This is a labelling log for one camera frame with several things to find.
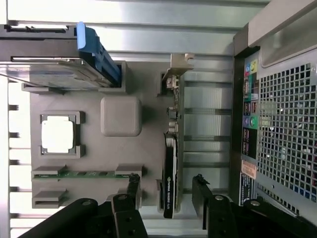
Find green RAM stick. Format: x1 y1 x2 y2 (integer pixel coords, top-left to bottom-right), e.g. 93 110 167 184
33 171 135 179

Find silver CPU chip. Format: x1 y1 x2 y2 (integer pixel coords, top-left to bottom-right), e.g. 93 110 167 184
41 115 77 154

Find grey metal PC case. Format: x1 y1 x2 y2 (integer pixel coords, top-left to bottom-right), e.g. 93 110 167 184
232 0 317 230

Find hard disk with blue carrier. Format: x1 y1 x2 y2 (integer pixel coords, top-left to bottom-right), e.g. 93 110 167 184
0 21 120 89

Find pink warning sticker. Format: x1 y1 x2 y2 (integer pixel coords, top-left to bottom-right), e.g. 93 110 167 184
241 159 258 179

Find grey plastic parts rack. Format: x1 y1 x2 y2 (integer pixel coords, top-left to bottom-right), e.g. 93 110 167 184
0 23 186 216

